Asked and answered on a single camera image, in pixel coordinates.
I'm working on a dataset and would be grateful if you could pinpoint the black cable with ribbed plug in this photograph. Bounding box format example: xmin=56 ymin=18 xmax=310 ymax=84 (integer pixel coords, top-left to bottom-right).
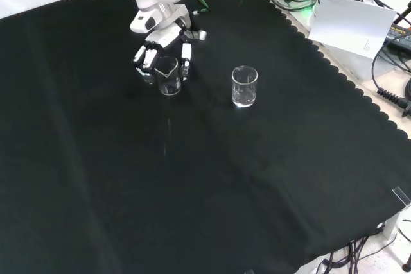
xmin=371 ymin=33 xmax=411 ymax=118

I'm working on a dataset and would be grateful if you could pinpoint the small clear glass beaker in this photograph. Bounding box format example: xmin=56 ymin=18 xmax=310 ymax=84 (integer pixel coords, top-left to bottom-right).
xmin=153 ymin=56 xmax=182 ymax=96

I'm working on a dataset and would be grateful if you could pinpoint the pale board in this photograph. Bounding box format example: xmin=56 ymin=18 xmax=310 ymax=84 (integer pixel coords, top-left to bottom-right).
xmin=307 ymin=0 xmax=398 ymax=60

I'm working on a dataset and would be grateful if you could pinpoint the black bench cloth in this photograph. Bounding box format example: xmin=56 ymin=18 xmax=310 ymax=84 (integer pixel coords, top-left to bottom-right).
xmin=0 ymin=0 xmax=411 ymax=274

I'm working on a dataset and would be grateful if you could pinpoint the clear cloth clip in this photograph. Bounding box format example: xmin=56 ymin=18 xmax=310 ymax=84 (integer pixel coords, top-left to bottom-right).
xmin=392 ymin=186 xmax=411 ymax=207

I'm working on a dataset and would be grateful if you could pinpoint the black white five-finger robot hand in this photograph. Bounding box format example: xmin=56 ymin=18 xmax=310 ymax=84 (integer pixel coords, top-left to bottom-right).
xmin=132 ymin=22 xmax=208 ymax=85

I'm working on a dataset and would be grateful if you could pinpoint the black power adapter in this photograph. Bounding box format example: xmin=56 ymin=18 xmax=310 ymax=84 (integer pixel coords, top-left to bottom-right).
xmin=383 ymin=21 xmax=411 ymax=52

